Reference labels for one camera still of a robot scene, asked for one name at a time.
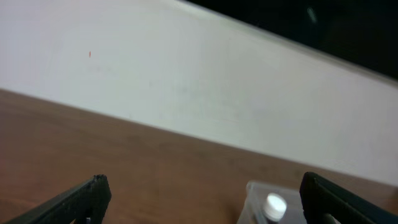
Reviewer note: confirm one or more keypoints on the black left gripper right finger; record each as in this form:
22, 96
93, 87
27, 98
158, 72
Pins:
325, 202

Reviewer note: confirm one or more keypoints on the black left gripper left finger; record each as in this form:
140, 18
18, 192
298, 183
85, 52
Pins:
84, 203

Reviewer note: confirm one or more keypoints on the clear plastic container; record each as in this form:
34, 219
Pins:
257, 193

